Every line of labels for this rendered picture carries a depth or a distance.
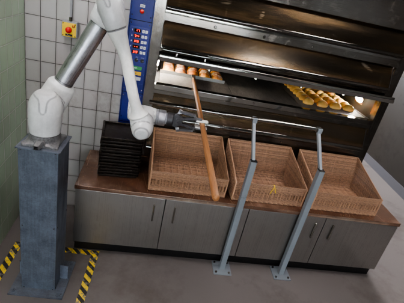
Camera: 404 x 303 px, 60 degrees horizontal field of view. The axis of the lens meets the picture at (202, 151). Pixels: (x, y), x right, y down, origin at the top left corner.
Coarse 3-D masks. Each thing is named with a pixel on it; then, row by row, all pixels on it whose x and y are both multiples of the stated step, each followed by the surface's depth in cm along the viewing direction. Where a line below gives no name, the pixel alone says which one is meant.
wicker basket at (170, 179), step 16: (160, 128) 269; (160, 144) 272; (176, 144) 274; (192, 144) 276; (160, 160) 275; (176, 160) 277; (192, 160) 279; (224, 160) 259; (160, 176) 236; (176, 176) 237; (192, 176) 238; (224, 176) 255; (192, 192) 245; (208, 192) 246; (224, 192) 247
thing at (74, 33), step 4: (64, 20) 227; (68, 20) 230; (64, 24) 227; (68, 24) 227; (72, 24) 228; (76, 24) 228; (64, 28) 228; (72, 28) 229; (76, 28) 229; (64, 32) 229; (72, 32) 230; (76, 32) 230; (64, 36) 231; (68, 36) 231; (72, 36) 231; (76, 36) 232
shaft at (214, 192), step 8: (192, 80) 278; (200, 104) 227; (200, 112) 211; (200, 128) 192; (208, 144) 173; (208, 152) 164; (208, 160) 157; (208, 168) 151; (208, 176) 148; (216, 184) 140; (216, 192) 134; (216, 200) 133
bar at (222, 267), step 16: (208, 112) 231; (224, 112) 233; (304, 128) 243; (320, 128) 245; (320, 144) 242; (256, 160) 229; (320, 160) 238; (320, 176) 235; (240, 192) 239; (240, 208) 241; (304, 208) 247; (224, 256) 260; (288, 256) 266; (224, 272) 264; (272, 272) 274
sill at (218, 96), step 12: (156, 84) 258; (168, 84) 263; (204, 96) 265; (216, 96) 266; (228, 96) 267; (240, 96) 274; (276, 108) 275; (288, 108) 276; (300, 108) 277; (348, 120) 285; (360, 120) 286
